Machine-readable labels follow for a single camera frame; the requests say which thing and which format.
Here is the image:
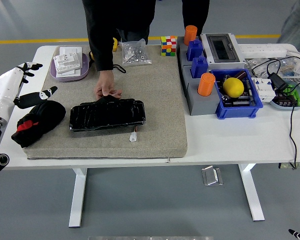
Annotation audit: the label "person's right hand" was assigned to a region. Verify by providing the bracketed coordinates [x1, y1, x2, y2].
[93, 69, 123, 101]

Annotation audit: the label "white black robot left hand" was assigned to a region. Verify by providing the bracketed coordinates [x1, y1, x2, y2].
[0, 61, 59, 118]

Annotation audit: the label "black plastic-wrapped panel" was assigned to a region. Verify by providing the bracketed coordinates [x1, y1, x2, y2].
[69, 95, 147, 133]

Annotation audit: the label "black rag with red patch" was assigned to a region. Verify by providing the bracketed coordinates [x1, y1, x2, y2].
[11, 100, 67, 148]

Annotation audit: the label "purple oval tray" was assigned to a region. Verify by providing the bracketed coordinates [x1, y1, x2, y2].
[49, 52, 90, 82]

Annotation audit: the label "clear bag of screws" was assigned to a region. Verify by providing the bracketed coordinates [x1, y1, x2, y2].
[118, 38, 153, 67]

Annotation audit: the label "grey-brown mat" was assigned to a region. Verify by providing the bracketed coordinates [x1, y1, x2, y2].
[23, 44, 188, 160]

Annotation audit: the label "white table leg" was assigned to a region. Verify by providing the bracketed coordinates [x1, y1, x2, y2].
[238, 163, 266, 222]
[68, 167, 88, 228]

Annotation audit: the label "under-table socket strip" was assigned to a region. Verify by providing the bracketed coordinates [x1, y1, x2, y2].
[278, 162, 300, 170]

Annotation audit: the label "multicolour puzzle cube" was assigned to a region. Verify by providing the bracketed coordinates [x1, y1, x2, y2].
[160, 35, 178, 57]

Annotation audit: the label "grey shape sorter base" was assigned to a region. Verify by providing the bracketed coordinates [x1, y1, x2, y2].
[176, 36, 208, 73]
[181, 65, 221, 116]

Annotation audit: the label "blue square block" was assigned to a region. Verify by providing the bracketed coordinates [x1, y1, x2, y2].
[186, 39, 204, 62]
[191, 55, 209, 79]

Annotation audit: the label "orange cylinder block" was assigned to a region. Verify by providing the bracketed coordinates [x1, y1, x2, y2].
[197, 72, 216, 97]
[184, 24, 198, 47]

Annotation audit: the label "grey distribution box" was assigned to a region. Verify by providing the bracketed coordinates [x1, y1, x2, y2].
[199, 33, 246, 71]

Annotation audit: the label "yellow ball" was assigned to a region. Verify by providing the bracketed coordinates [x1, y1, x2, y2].
[222, 77, 245, 98]

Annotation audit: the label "brown cylinder part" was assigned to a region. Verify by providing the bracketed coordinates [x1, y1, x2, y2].
[233, 69, 247, 81]

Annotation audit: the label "blue plastic bin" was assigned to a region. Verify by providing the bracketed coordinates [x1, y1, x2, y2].
[209, 68, 264, 120]

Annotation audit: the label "black terminal blocks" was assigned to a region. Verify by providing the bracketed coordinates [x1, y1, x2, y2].
[274, 92, 298, 108]

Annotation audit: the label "green plastic parts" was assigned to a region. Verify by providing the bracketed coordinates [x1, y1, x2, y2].
[284, 84, 300, 106]

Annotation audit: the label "white circuit breaker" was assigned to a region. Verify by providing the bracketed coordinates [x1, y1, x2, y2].
[251, 76, 276, 103]

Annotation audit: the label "black power adapter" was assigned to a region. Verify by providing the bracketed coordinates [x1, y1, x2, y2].
[267, 72, 290, 92]

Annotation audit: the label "clear bag of parts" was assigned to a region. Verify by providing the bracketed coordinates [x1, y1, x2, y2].
[244, 56, 300, 78]

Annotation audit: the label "white power strip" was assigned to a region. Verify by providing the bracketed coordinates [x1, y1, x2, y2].
[238, 44, 288, 58]

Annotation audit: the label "person in grey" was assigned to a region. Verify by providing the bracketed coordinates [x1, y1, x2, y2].
[276, 0, 300, 51]

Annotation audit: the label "black strap loop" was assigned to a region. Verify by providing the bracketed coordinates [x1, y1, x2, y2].
[112, 64, 127, 74]

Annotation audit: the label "white switch plate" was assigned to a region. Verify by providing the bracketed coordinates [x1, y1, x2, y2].
[59, 46, 79, 57]
[56, 68, 82, 78]

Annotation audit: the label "white switch module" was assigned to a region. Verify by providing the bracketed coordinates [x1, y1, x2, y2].
[53, 53, 82, 74]

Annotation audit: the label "white wire connector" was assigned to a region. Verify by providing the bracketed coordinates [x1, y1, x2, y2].
[129, 126, 139, 143]

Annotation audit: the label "black power cord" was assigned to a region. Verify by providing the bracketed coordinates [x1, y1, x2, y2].
[251, 55, 300, 170]

